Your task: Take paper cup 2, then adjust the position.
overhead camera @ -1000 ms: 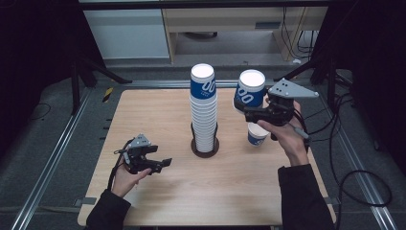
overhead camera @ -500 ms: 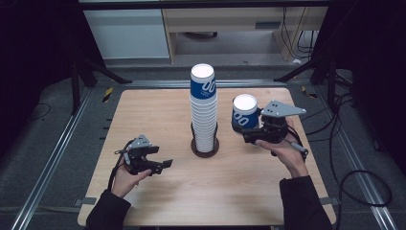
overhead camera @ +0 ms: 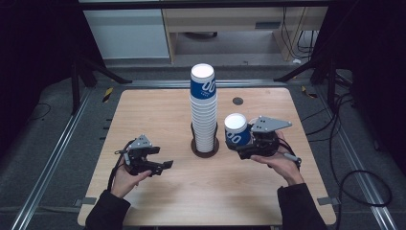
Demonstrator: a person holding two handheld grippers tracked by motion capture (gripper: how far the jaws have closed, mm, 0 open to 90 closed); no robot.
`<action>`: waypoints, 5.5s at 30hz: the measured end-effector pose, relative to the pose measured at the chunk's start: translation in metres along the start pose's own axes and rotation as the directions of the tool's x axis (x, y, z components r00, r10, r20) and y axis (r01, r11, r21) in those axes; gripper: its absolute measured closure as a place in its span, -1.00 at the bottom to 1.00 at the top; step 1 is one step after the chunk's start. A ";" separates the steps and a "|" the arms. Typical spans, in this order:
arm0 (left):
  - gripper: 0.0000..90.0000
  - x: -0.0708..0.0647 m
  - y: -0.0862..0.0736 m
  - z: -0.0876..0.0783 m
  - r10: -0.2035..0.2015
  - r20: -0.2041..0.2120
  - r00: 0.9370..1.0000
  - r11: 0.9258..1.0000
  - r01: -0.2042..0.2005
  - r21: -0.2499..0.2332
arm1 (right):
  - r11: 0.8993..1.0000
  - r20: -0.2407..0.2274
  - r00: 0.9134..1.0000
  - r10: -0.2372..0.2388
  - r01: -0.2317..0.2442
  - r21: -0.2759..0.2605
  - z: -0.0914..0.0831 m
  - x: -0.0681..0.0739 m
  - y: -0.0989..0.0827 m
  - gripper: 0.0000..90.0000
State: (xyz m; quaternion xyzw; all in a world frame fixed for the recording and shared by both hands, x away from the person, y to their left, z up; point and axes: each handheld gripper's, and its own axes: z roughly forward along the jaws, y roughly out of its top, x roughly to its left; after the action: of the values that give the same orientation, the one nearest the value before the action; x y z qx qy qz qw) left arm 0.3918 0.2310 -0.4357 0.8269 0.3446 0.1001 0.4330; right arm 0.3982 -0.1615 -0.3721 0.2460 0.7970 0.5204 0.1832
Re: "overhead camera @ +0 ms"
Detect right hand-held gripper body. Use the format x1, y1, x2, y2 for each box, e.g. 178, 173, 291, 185
238, 115, 293, 160

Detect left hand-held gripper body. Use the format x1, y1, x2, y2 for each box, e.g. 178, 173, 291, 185
123, 133, 154, 176

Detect blue white paper cup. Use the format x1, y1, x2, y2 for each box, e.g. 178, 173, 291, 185
223, 112, 254, 148

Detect black cup holder stand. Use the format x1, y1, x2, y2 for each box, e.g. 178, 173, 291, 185
190, 123, 220, 159

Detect stack of paper cups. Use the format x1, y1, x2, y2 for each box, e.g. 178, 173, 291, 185
189, 62, 218, 153

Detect person's left hand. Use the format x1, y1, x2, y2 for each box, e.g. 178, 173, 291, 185
110, 164, 153, 199

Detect person's right hand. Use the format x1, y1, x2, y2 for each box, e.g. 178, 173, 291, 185
250, 130, 305, 187

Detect yellow black tape strip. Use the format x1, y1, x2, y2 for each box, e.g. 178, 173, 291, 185
301, 85, 319, 100
101, 86, 114, 104

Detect black metal stand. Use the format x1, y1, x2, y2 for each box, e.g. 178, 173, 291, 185
273, 57, 353, 111
70, 52, 133, 116

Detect grey tape piece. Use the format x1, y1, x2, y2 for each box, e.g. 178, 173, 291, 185
317, 196, 340, 206
74, 196, 97, 207

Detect white cabinet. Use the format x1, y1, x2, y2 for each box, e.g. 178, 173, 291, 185
83, 9, 170, 60

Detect dark round chair base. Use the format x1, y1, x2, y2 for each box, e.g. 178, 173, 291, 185
184, 31, 219, 41

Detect light wooden desk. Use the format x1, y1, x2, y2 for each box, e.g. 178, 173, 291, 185
161, 7, 329, 63

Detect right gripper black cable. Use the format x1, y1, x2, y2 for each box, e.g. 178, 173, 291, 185
277, 139, 303, 170

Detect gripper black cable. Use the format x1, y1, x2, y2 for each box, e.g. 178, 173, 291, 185
106, 139, 136, 193
277, 139, 303, 170

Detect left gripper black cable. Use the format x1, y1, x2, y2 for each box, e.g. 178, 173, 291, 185
106, 139, 136, 193

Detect metal floor rail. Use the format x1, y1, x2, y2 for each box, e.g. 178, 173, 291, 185
124, 79, 287, 89
315, 86, 398, 230
11, 87, 94, 230

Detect hanging black cables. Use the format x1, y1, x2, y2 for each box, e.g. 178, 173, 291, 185
281, 7, 320, 60

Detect thin black floor cable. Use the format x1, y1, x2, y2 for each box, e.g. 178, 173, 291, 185
28, 102, 52, 122

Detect long black floor cable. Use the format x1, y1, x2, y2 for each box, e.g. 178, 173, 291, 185
301, 91, 394, 230

